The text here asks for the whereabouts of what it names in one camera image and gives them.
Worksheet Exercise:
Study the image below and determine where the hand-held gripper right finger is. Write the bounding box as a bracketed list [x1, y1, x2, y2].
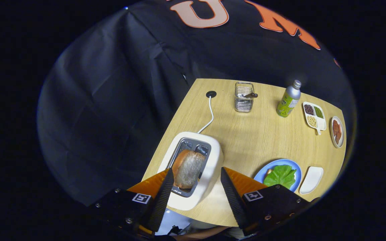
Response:
[220, 167, 319, 236]

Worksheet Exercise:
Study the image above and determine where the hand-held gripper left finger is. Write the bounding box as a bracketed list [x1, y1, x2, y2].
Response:
[89, 168, 175, 236]

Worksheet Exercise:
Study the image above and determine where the toasted bread slice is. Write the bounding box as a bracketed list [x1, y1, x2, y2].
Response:
[172, 149, 206, 189]

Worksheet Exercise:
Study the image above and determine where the green lettuce leaf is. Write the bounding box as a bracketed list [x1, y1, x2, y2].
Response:
[263, 165, 297, 189]

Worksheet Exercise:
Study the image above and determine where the white toaster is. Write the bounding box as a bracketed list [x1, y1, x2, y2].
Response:
[157, 132, 224, 211]

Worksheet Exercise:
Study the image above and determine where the blue round plate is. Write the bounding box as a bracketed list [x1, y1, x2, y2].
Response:
[254, 159, 302, 192]

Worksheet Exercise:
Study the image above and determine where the white rounded plate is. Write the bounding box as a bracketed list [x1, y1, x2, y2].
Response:
[299, 166, 324, 194]

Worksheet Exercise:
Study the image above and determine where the black backdrop cloth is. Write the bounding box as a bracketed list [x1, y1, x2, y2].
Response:
[37, 0, 358, 206]

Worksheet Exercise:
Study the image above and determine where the silver bottle with green label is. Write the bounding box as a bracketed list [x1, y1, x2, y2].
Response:
[276, 80, 302, 118]

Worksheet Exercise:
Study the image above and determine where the white divided dish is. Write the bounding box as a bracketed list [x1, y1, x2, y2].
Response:
[303, 102, 327, 135]

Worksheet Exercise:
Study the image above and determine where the white oval plate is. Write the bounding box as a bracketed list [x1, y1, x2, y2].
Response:
[330, 116, 345, 149]

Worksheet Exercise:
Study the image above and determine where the white toaster cable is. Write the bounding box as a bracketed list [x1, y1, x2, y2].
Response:
[198, 97, 214, 134]

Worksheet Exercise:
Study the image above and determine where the metal wire basket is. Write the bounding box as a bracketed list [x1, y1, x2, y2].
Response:
[235, 82, 255, 112]

